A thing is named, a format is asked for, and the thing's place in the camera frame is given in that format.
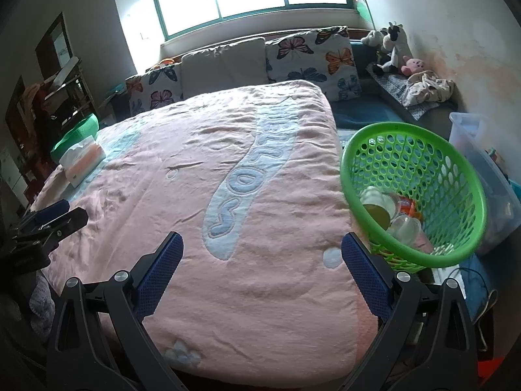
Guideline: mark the red plastic object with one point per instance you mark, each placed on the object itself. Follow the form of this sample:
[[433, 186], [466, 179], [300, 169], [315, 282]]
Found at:
[[490, 370]]

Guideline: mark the tissue pack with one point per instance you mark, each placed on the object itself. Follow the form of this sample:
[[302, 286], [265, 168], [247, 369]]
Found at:
[[81, 163]]

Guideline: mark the metal shelf rack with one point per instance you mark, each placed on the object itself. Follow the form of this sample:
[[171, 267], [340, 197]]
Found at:
[[73, 93]]

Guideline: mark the plain pale pillow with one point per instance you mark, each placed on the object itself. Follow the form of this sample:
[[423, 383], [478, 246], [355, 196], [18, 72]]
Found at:
[[224, 69]]

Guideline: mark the grey plush toy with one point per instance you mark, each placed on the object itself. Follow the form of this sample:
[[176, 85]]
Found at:
[[372, 37]]

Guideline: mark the crumpled pale cloth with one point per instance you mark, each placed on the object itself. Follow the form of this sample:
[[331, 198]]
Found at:
[[427, 87]]

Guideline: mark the orange toy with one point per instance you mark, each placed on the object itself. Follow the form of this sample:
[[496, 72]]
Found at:
[[166, 63]]

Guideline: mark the pink blanket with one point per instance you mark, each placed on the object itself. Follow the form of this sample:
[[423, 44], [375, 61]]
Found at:
[[203, 150]]

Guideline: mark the patterned grey mat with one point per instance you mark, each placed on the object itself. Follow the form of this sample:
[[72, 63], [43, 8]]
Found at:
[[390, 83]]

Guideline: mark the green plastic basin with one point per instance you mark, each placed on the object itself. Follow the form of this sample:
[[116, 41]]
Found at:
[[81, 128]]

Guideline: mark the dark framed mirror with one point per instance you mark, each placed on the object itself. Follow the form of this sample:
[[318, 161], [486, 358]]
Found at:
[[57, 44]]

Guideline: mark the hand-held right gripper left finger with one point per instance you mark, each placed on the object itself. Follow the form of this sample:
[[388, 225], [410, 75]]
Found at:
[[160, 273]]

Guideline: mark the green plastic basket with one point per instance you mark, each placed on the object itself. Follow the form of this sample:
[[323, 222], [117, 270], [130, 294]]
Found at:
[[407, 127]]

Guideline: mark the hanging dark clothes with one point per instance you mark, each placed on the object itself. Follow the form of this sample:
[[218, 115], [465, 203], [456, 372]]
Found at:
[[36, 110]]

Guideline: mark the white power strip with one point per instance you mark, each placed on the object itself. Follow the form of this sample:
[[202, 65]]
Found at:
[[452, 277]]

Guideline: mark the butterfly print pillow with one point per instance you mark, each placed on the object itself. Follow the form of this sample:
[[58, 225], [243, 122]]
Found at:
[[309, 57], [158, 89]]

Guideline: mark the clear plastic storage box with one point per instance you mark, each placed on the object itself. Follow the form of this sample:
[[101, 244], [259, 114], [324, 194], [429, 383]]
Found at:
[[488, 171]]

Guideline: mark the clear plastic cup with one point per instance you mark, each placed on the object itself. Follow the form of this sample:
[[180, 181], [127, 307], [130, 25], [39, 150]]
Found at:
[[403, 230], [378, 195]]

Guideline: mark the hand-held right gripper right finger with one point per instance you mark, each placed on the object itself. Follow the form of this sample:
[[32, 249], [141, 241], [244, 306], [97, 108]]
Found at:
[[364, 273]]

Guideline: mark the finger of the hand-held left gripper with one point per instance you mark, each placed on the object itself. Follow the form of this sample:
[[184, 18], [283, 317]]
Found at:
[[49, 211], [65, 226]]

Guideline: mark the plush cow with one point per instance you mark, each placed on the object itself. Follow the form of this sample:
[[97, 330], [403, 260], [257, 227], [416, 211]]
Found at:
[[397, 44]]

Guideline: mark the pink plush pig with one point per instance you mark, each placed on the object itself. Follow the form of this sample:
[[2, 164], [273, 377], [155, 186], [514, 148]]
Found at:
[[413, 66]]

